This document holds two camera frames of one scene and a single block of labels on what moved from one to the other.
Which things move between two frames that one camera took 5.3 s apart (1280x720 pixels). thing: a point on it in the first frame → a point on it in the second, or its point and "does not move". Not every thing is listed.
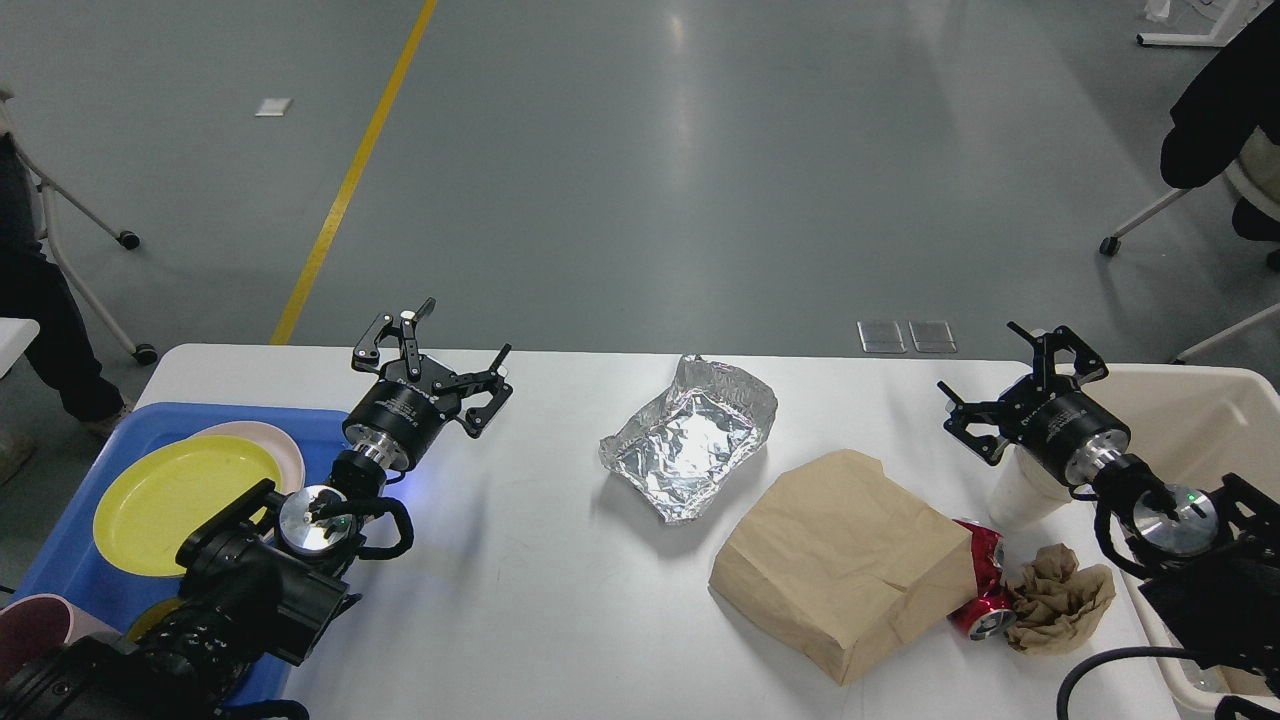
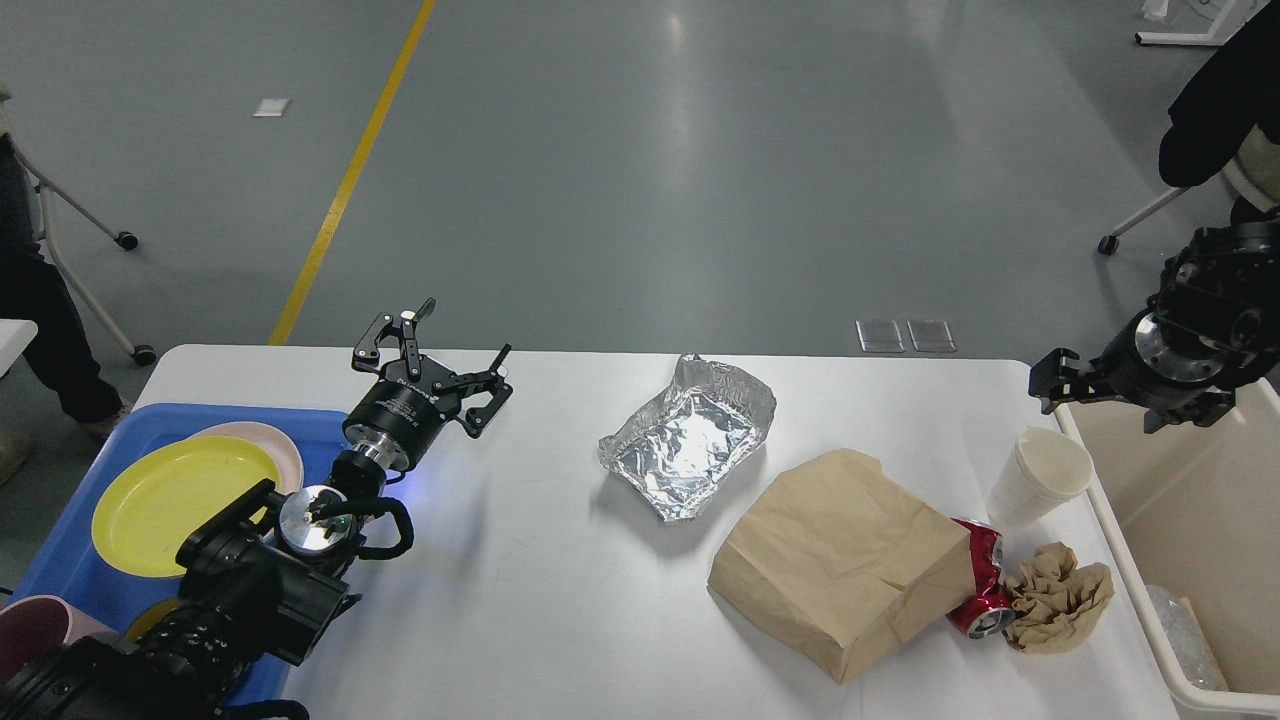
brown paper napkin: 1058,606 does not move
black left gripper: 402,418 does not move
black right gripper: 1063,427 → 1138,365
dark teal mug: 151,616 does not move
